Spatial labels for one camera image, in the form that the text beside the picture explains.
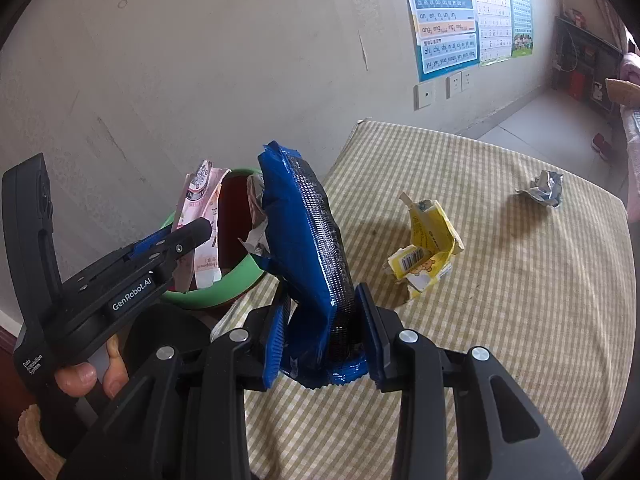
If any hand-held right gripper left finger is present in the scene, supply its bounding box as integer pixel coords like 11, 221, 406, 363
60, 290, 293, 480

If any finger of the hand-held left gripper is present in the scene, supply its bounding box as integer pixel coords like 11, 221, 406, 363
131, 227, 173, 256
125, 217, 213, 276

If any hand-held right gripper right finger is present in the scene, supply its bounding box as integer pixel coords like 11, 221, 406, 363
354, 282, 583, 480

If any pale pink white wrapper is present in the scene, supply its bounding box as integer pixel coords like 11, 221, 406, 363
170, 159, 232, 293

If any green basin red inside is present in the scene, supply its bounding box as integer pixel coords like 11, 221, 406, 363
160, 167, 268, 310

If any blue snack wrapper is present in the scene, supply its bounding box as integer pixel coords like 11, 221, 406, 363
252, 141, 373, 390

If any person's left hand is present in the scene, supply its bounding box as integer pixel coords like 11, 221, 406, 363
54, 332, 131, 402

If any yellow torn carton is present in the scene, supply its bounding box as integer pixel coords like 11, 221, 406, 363
387, 192, 466, 303

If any checkered cloth table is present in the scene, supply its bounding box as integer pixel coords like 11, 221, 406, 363
210, 119, 630, 480

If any orange fuzzy cloth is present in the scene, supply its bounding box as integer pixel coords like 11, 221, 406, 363
15, 404, 67, 480

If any small silver foil wrapper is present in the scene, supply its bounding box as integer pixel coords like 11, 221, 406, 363
515, 169, 565, 208

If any bed with patterned sheet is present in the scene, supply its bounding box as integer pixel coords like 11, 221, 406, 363
620, 105, 640, 226

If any tan pillow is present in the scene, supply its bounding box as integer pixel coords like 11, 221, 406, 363
605, 77, 640, 107

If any dark metal shelf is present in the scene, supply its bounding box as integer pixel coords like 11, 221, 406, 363
552, 15, 626, 113

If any pink folded blanket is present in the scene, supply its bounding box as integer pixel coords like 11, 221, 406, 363
619, 52, 640, 83

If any double white wall socket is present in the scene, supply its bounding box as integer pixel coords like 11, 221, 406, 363
446, 71, 471, 101

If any blue wall poster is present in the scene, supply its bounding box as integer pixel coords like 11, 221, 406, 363
400, 0, 481, 83

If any white wall poster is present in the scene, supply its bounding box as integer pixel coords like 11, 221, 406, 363
467, 0, 513, 67

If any green wall poster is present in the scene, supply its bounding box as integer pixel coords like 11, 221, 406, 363
504, 0, 535, 58

